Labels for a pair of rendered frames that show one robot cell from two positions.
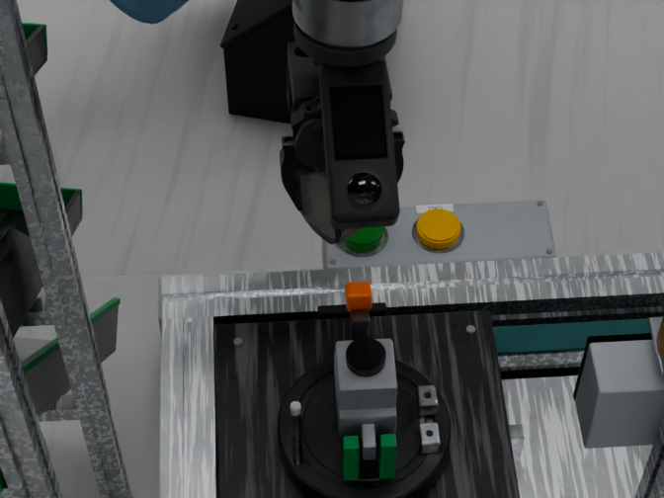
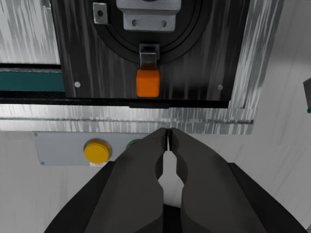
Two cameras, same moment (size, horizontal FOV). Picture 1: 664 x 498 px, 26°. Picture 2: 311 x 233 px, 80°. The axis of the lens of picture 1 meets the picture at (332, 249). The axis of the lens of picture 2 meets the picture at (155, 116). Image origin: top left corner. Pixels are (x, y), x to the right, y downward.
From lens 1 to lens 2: 99 cm
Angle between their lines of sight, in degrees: 15
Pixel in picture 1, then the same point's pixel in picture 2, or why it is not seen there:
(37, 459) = not seen: outside the picture
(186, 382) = (250, 66)
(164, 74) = not seen: hidden behind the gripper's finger
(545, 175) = (60, 176)
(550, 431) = (40, 26)
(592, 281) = (8, 114)
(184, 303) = (242, 117)
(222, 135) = not seen: hidden behind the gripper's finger
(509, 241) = (58, 142)
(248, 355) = (215, 77)
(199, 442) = (255, 17)
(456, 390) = (86, 37)
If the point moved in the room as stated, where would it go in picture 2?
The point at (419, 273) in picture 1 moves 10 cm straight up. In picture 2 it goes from (108, 126) to (90, 167)
